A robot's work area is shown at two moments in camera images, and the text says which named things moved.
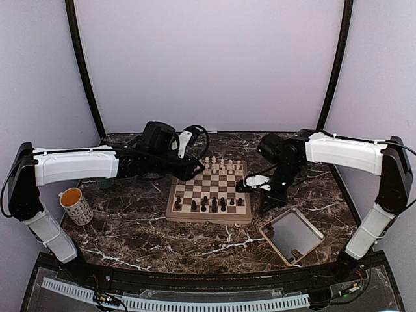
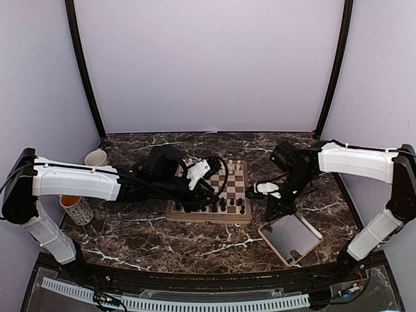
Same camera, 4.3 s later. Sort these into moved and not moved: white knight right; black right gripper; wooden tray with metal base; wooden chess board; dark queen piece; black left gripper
Moved: black left gripper; black right gripper
Not moved: wooden tray with metal base; dark queen piece; white knight right; wooden chess board
